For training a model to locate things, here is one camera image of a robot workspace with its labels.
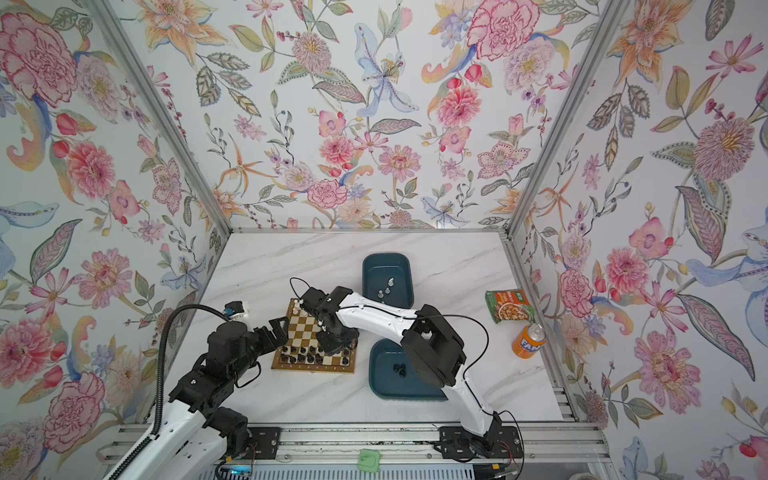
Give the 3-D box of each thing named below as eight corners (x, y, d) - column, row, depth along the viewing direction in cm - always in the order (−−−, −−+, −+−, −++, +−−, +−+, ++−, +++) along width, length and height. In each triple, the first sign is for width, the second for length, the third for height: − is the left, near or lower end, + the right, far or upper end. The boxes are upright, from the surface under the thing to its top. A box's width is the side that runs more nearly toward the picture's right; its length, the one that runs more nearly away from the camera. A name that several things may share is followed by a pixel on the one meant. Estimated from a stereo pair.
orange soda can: (514, 360, 90) (528, 344, 81) (508, 340, 94) (521, 323, 85) (534, 360, 90) (550, 344, 81) (527, 340, 94) (542, 323, 85)
